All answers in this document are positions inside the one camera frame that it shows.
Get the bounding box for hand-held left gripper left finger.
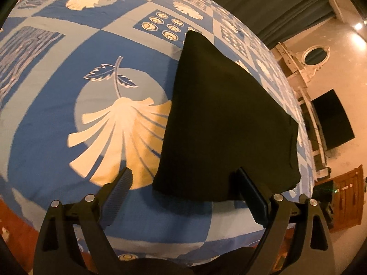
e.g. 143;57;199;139
33;168;133;275

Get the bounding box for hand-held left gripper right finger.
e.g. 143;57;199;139
235;168;336;275

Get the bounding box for black pants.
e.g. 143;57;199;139
152;30;301;203

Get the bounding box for wooden cabinet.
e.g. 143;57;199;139
314;165;364;233

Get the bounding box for white dresser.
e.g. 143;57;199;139
271;42;333;182

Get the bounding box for black television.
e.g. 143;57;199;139
311;89;355;151

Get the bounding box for blue leaf-print bedsheet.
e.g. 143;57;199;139
0;0;316;265

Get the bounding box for grey curtain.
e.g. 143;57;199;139
172;0;336;51

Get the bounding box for oval mirror with white frame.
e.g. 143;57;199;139
295;45;331;75

